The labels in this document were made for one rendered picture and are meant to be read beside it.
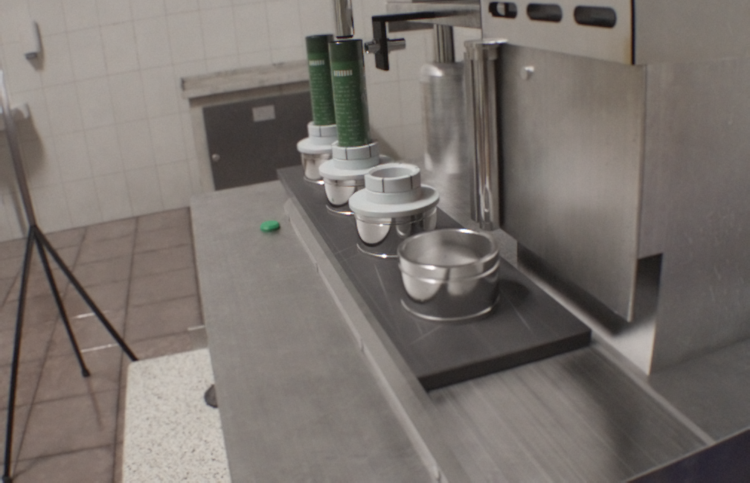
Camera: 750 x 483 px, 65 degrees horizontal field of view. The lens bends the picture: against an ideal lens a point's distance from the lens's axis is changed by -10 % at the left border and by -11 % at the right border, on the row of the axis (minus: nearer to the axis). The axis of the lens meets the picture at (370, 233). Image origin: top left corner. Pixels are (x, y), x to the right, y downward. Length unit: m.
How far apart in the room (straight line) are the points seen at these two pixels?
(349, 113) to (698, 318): 0.35
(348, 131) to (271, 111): 2.87
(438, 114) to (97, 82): 3.50
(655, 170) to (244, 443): 0.25
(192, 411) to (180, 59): 3.37
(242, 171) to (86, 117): 1.15
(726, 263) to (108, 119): 3.94
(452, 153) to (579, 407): 0.45
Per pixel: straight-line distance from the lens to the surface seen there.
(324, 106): 0.71
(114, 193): 4.25
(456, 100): 0.74
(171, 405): 0.90
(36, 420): 2.42
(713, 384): 0.40
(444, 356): 0.39
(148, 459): 0.82
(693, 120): 0.35
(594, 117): 0.36
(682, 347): 0.41
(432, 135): 0.76
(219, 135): 3.47
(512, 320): 0.42
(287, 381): 0.40
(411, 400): 0.35
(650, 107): 0.33
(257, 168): 3.53
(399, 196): 0.50
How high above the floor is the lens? 1.24
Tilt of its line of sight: 21 degrees down
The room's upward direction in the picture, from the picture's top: 5 degrees counter-clockwise
